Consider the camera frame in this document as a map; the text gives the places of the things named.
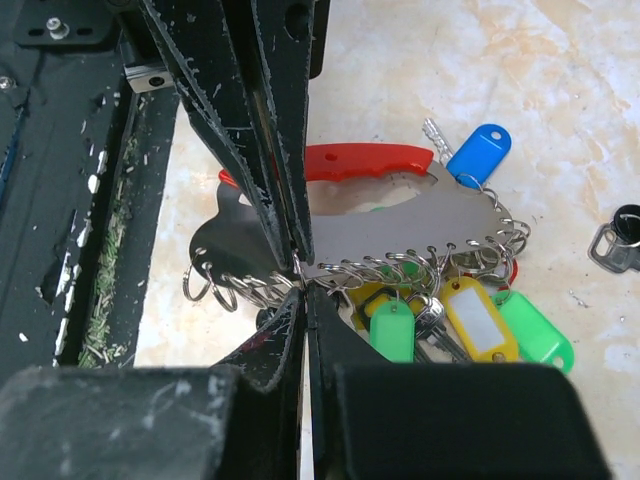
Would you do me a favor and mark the black key tag on organizer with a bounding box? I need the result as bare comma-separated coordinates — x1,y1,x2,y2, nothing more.
255,307,277,331

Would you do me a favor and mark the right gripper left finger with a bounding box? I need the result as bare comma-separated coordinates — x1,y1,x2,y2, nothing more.
1,289,305,479

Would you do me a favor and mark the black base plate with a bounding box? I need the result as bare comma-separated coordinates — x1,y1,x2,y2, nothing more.
1,1,177,377

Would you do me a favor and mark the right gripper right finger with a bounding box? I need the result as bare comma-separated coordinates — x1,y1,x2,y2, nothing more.
306,287,612,479

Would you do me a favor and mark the green key tag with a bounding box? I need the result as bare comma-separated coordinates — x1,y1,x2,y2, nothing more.
370,300,415,363
491,290,575,374

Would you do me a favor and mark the yellow key tag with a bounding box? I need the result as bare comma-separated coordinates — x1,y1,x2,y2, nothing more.
440,276,519,363

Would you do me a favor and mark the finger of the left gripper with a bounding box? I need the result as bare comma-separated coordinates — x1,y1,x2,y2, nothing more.
142,1,292,269
250,1,330,263

